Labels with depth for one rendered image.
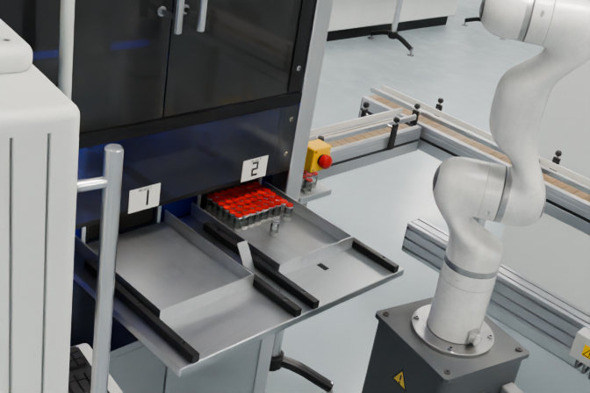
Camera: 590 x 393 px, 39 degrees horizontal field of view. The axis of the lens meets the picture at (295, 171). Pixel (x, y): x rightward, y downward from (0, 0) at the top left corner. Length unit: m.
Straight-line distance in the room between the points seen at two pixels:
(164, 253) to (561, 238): 1.86
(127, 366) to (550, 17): 1.33
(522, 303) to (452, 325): 1.00
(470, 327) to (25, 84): 1.16
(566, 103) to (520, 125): 1.63
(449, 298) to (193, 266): 0.59
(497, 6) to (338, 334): 2.01
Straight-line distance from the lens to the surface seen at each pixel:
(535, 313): 2.87
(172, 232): 2.09
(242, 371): 2.57
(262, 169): 2.16
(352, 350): 3.27
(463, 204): 1.74
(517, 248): 3.53
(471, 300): 1.85
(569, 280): 3.46
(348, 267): 2.06
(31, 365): 1.21
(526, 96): 1.63
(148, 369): 2.27
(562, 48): 1.60
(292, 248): 2.09
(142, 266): 1.95
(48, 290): 1.14
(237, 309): 1.84
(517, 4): 1.57
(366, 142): 2.65
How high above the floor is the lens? 1.95
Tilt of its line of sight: 25 degrees down
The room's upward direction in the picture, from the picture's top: 10 degrees clockwise
